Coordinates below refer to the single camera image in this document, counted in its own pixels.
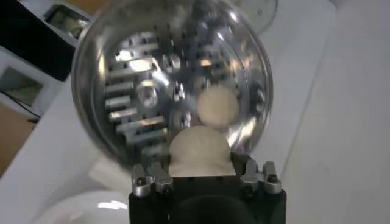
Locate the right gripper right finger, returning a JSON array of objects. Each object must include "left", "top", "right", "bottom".
[{"left": 230, "top": 152, "right": 283, "bottom": 195}]

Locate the white electric cooker base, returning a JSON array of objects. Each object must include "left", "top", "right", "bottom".
[{"left": 88, "top": 155, "right": 135, "bottom": 192}]

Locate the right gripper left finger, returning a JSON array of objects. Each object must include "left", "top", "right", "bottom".
[{"left": 131, "top": 158, "right": 174, "bottom": 197}]

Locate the white round plate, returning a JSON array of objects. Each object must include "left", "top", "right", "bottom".
[{"left": 30, "top": 190, "right": 130, "bottom": 224}]

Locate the white steamed baozi bun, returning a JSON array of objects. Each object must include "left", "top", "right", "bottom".
[
  {"left": 168, "top": 125, "right": 237, "bottom": 177},
  {"left": 196, "top": 84, "right": 241, "bottom": 128}
]

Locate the perforated steel steamer basket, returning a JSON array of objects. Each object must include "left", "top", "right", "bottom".
[{"left": 70, "top": 0, "right": 274, "bottom": 171}]

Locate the white box device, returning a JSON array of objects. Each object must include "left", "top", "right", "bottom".
[{"left": 0, "top": 0, "right": 76, "bottom": 82}]

